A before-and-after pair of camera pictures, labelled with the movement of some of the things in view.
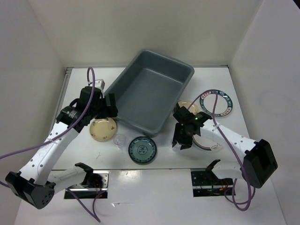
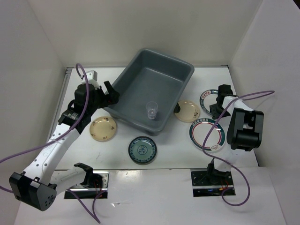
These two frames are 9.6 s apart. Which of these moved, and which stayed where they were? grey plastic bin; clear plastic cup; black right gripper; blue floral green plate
Moved: black right gripper; clear plastic cup
Stayed: grey plastic bin; blue floral green plate
